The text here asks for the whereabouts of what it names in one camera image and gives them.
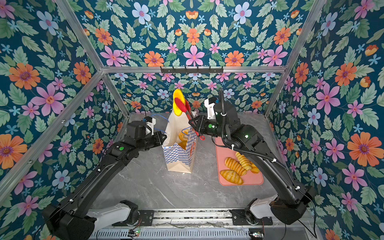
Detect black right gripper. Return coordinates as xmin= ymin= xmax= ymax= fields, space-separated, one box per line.
xmin=188 ymin=114 xmax=231 ymax=141

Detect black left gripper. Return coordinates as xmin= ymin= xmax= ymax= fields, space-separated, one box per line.
xmin=136 ymin=129 xmax=169 ymax=152

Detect blue checkered paper bag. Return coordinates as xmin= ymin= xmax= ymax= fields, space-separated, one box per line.
xmin=162 ymin=113 xmax=198 ymax=174

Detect glazed ring donut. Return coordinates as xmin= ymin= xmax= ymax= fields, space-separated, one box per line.
xmin=178 ymin=129 xmax=189 ymax=142

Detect red metal kitchen tongs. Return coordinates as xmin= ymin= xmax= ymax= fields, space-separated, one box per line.
xmin=174 ymin=97 xmax=206 ymax=141

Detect orange yellow bun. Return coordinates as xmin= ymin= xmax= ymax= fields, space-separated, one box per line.
xmin=173 ymin=89 xmax=186 ymax=117

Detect round yellow bun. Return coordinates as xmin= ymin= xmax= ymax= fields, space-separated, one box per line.
xmin=178 ymin=141 xmax=188 ymax=150

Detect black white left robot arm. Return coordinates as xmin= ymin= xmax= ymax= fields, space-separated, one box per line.
xmin=43 ymin=131 xmax=167 ymax=240

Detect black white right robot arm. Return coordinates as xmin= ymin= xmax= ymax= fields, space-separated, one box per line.
xmin=189 ymin=116 xmax=316 ymax=225

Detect striped long bread left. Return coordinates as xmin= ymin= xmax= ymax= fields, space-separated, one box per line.
xmin=225 ymin=157 xmax=247 ymax=176

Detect striped long bread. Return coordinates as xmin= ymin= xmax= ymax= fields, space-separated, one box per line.
xmin=236 ymin=152 xmax=253 ymax=171
xmin=225 ymin=157 xmax=247 ymax=176

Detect striped long bread middle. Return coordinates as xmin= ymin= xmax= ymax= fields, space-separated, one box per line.
xmin=236 ymin=152 xmax=253 ymax=171

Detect golden croissant bread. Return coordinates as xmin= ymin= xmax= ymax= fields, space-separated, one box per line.
xmin=220 ymin=170 xmax=244 ymax=185

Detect pink plastic tray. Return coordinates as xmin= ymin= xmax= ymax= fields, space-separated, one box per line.
xmin=214 ymin=138 xmax=264 ymax=187

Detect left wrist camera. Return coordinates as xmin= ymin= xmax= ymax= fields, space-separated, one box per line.
xmin=143 ymin=116 xmax=156 ymax=135

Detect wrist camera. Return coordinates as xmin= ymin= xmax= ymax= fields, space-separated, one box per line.
xmin=204 ymin=97 xmax=223 ymax=121
xmin=143 ymin=116 xmax=156 ymax=135

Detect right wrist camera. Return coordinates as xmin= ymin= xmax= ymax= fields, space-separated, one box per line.
xmin=204 ymin=97 xmax=223 ymax=121

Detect black wall hook rail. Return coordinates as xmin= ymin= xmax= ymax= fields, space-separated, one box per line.
xmin=160 ymin=67 xmax=224 ymax=74

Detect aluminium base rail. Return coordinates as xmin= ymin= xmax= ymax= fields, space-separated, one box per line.
xmin=87 ymin=208 xmax=324 ymax=240

